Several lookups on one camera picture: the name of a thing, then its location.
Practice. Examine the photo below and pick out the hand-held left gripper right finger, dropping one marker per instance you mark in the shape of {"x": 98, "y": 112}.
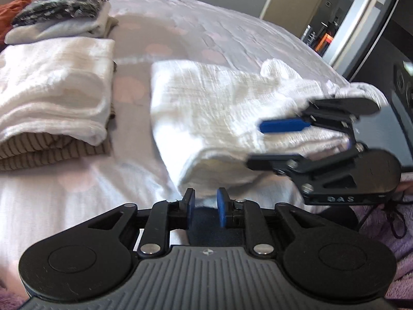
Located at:
{"x": 222, "y": 208}

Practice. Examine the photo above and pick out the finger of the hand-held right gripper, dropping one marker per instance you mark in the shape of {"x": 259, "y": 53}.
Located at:
{"x": 284, "y": 126}
{"x": 274, "y": 163}

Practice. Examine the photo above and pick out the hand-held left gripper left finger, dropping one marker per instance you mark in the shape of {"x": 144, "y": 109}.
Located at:
{"x": 190, "y": 208}

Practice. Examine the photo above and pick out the white crinkled muslin cloth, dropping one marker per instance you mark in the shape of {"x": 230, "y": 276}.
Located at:
{"x": 209, "y": 103}

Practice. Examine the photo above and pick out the purple fleece garment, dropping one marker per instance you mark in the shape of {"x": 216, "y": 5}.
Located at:
{"x": 403, "y": 248}

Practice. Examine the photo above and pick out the black speaker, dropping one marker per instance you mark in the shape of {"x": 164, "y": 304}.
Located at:
{"x": 403, "y": 84}

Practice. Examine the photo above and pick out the orange lit object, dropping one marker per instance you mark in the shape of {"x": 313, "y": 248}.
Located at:
{"x": 324, "y": 40}

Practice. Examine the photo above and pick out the beige door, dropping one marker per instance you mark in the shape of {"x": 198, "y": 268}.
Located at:
{"x": 296, "y": 3}

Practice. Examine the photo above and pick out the brown striped folded cloth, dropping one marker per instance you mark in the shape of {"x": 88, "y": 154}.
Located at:
{"x": 48, "y": 153}

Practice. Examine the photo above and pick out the folded white fluffy cloth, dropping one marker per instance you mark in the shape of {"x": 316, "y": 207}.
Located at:
{"x": 55, "y": 80}

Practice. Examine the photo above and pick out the light folded sweater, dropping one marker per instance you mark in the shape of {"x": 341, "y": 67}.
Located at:
{"x": 74, "y": 25}

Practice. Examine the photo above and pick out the dark floral patterned garment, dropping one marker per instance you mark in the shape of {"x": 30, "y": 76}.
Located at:
{"x": 61, "y": 6}

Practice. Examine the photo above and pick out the orange cloth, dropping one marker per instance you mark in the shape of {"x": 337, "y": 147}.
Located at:
{"x": 9, "y": 13}

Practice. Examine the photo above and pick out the grey door frame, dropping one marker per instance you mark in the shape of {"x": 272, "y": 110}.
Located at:
{"x": 364, "y": 22}

